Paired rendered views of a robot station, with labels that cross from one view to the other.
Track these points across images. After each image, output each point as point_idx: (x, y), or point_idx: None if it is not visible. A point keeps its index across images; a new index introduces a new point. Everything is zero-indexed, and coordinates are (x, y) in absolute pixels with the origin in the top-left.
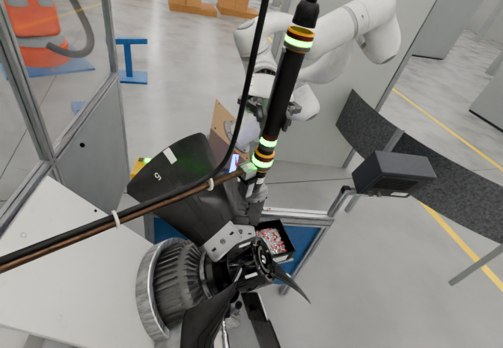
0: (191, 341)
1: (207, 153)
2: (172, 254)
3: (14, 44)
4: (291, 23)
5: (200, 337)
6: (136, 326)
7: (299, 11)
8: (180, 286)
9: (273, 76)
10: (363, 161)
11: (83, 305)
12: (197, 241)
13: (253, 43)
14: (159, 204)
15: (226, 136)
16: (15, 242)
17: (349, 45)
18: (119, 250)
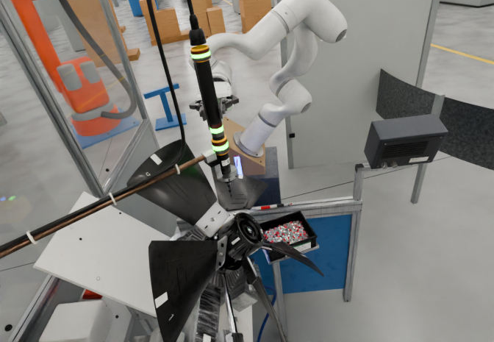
0: (159, 261)
1: (187, 153)
2: (181, 239)
3: (62, 115)
4: (226, 39)
5: (169, 262)
6: None
7: (190, 37)
8: None
9: (219, 82)
10: (367, 135)
11: (115, 273)
12: (190, 221)
13: (163, 66)
14: (140, 186)
15: (236, 145)
16: (66, 231)
17: (308, 34)
18: (140, 240)
